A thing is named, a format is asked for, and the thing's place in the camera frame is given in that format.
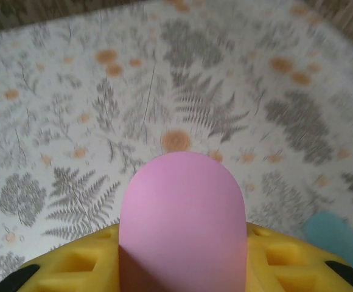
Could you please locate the blue earbud charging case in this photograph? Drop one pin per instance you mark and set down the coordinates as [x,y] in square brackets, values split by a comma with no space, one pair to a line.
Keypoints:
[334,240]

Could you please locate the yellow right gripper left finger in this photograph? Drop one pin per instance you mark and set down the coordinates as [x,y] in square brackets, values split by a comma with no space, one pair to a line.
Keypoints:
[73,270]

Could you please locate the pink earbud charging case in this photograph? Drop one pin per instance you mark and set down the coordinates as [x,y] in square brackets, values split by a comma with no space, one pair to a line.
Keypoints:
[182,219]

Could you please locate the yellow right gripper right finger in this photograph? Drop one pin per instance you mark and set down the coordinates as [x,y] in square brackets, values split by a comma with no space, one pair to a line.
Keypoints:
[292,267]

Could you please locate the floral patterned tablecloth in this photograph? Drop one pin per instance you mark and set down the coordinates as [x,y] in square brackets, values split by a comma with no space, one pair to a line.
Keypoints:
[164,106]

